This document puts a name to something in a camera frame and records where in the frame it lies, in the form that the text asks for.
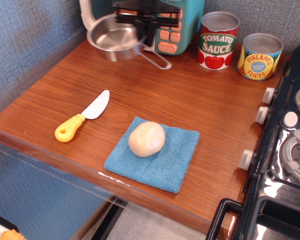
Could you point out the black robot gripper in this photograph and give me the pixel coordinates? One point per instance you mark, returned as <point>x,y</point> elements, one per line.
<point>146,21</point>

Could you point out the black toy stove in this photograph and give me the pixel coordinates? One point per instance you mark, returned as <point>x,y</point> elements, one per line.
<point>270,209</point>

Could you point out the small steel pot with handle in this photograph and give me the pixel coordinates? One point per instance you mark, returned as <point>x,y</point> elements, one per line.
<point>117,42</point>

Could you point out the blue folded cloth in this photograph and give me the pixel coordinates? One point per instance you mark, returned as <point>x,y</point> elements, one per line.
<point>164,170</point>

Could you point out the beige toy potato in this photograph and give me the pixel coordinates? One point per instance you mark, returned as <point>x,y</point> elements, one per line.
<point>147,139</point>

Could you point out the orange fuzzy object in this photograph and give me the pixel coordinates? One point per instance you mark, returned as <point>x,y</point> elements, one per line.
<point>12,235</point>

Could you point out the tomato sauce can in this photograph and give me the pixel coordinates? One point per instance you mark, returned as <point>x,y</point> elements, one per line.
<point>217,38</point>

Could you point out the teal toy microwave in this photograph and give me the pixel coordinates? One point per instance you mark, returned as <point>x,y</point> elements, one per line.
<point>168,40</point>

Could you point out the pineapple slices can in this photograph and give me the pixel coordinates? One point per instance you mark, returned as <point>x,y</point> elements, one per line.
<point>259,56</point>

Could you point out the toy knife yellow handle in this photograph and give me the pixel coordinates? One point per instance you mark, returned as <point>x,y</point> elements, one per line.
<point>66,131</point>

